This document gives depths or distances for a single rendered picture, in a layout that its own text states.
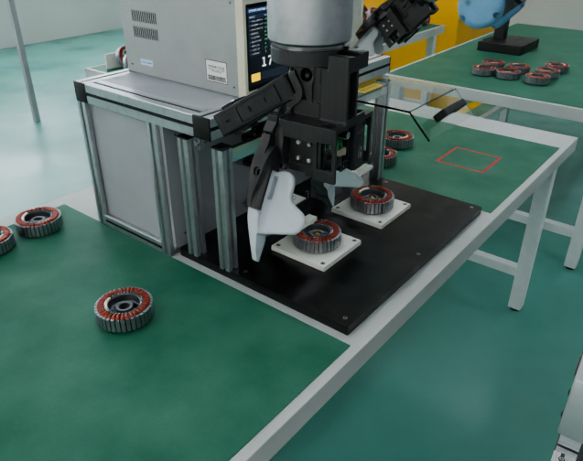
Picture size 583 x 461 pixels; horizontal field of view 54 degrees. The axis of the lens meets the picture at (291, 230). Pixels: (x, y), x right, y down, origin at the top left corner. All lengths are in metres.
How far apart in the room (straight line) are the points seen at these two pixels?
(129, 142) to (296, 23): 0.89
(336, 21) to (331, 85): 0.05
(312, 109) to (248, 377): 0.60
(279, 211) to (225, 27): 0.72
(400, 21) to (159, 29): 0.52
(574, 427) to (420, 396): 1.33
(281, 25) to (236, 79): 0.71
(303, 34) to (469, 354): 1.90
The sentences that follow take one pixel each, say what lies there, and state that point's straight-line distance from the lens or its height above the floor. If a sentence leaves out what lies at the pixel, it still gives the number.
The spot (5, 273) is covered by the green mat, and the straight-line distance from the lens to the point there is 1.43.
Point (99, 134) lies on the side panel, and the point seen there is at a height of 0.99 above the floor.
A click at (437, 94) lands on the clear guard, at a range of 1.47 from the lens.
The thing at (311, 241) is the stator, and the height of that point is 0.82.
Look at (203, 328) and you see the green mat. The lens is 1.13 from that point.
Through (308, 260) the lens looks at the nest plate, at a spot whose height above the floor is 0.78.
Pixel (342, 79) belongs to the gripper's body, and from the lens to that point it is 0.51.
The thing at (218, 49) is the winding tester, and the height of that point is 1.21.
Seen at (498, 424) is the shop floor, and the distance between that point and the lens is 2.07.
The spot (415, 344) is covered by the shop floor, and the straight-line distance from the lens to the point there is 2.29.
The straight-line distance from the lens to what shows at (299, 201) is 1.32.
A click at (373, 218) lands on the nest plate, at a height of 0.78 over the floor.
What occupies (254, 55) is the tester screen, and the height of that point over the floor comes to 1.20.
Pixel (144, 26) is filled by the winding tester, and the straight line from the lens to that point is 1.41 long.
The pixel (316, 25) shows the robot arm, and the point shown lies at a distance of 0.50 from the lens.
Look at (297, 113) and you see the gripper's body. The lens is 0.55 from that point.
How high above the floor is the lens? 1.46
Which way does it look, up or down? 29 degrees down
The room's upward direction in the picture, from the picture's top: straight up
